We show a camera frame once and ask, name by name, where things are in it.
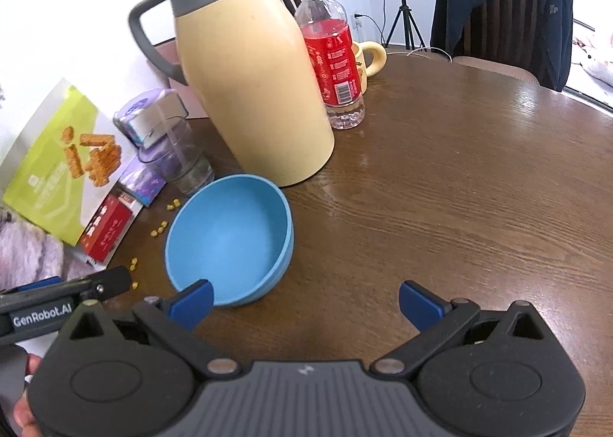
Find purple tissue pack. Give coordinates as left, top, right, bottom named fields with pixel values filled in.
left=117, top=161, right=166, bottom=206

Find small blue bowl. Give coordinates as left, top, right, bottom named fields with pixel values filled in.
left=165, top=174, right=294, bottom=307

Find pink bedding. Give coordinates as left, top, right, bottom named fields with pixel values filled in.
left=572, top=30, right=613, bottom=83

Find green and white snack bag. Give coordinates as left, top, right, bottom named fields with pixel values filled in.
left=2, top=77, right=144, bottom=246

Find person's left hand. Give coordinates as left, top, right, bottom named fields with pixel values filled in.
left=13, top=355, right=45, bottom=427

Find red box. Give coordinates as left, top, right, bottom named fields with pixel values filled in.
left=79, top=192, right=135, bottom=263

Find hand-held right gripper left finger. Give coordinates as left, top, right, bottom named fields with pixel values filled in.
left=57, top=279, right=243, bottom=380

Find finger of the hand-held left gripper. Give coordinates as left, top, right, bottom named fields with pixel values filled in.
left=0, top=267, right=133, bottom=311

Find yellow thermos jug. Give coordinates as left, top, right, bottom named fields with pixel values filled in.
left=128, top=0, right=335, bottom=189

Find clear bottle with red label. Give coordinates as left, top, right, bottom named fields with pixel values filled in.
left=293, top=0, right=366, bottom=130

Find yellow mug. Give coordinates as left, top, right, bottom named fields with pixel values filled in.
left=352, top=40, right=388, bottom=93

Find pink cardboard box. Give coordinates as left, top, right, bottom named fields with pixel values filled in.
left=153, top=37, right=185, bottom=90

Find scattered yellow corn kernels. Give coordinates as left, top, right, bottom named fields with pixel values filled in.
left=129, top=197, right=183, bottom=289

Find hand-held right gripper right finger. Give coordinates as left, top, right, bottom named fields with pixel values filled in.
left=371, top=280, right=551, bottom=376

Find fluffy pale blanket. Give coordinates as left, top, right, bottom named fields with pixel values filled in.
left=0, top=207, right=97, bottom=291

